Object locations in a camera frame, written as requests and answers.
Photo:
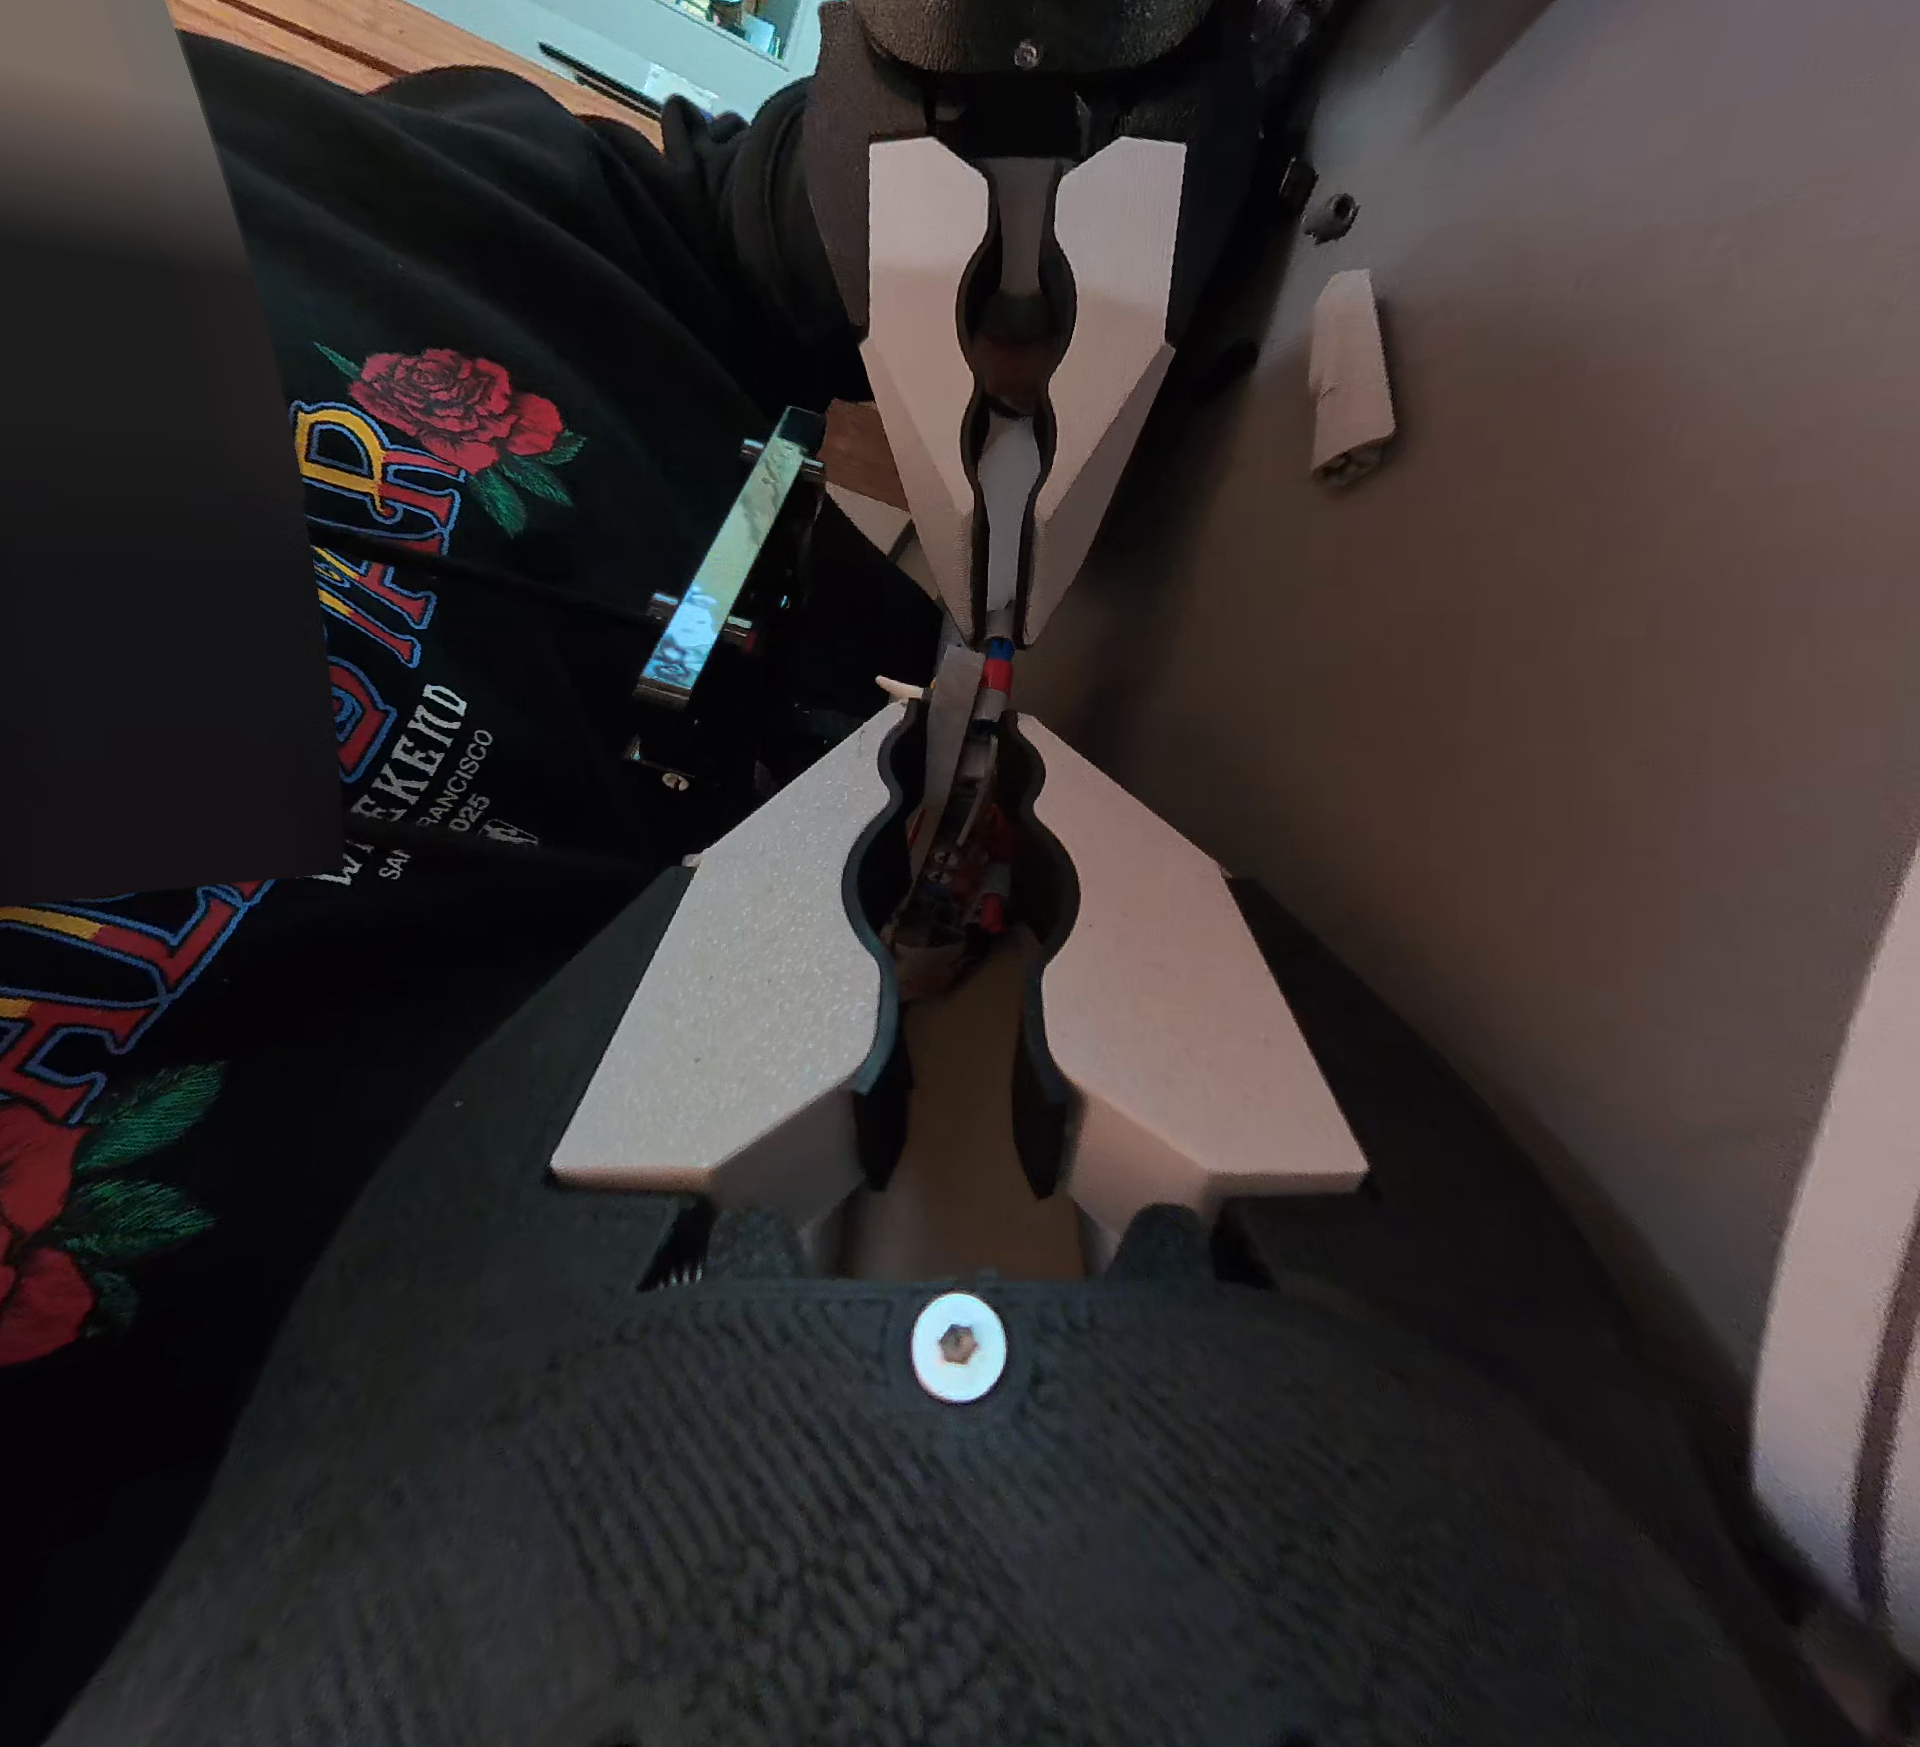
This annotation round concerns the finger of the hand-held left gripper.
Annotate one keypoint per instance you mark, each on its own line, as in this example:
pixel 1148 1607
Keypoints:
pixel 914 278
pixel 1127 278

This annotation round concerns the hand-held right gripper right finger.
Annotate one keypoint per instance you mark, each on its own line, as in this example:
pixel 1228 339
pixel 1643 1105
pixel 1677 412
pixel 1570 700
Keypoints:
pixel 1200 1029

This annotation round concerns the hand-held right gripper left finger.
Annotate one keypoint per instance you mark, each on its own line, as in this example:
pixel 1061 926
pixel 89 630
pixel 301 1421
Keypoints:
pixel 735 1014

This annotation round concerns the toy brick vehicle model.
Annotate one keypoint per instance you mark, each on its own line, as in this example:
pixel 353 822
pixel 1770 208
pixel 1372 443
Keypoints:
pixel 1003 532

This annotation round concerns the small black pin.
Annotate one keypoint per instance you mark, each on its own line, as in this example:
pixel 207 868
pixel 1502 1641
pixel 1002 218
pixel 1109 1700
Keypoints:
pixel 1331 217

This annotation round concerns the light grey curved panel piece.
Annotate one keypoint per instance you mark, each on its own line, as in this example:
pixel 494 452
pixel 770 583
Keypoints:
pixel 1350 377

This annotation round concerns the open instruction booklet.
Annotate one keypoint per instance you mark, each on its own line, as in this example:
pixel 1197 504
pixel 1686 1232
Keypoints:
pixel 1846 1252

